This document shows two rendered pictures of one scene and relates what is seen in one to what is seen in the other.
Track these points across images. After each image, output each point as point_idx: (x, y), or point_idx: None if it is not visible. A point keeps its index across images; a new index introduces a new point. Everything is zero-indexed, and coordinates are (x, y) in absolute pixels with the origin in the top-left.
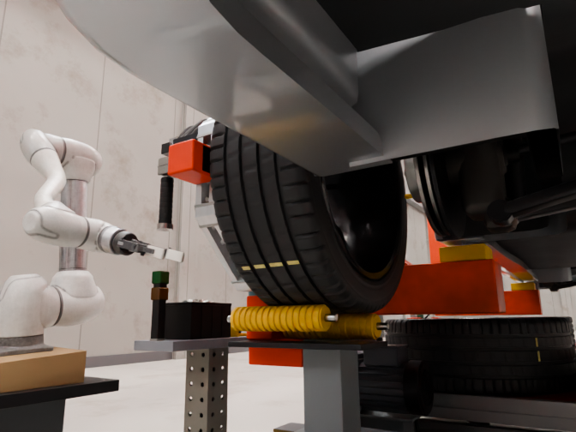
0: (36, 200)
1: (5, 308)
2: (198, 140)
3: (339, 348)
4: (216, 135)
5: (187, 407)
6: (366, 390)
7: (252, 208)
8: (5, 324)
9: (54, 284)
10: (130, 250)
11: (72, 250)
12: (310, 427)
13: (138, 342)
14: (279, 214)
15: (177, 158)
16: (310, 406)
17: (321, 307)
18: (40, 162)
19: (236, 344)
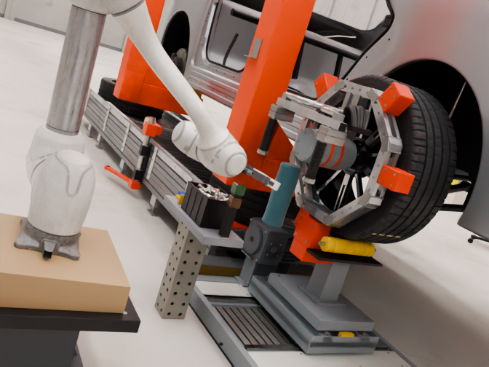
0: (209, 122)
1: (79, 205)
2: (388, 152)
3: (374, 265)
4: (416, 171)
5: (180, 268)
6: (289, 250)
7: (410, 216)
8: (76, 222)
9: None
10: (243, 172)
11: (83, 110)
12: (325, 292)
13: (209, 239)
14: (418, 222)
15: (403, 183)
16: (329, 283)
17: (374, 246)
18: (143, 23)
19: (324, 259)
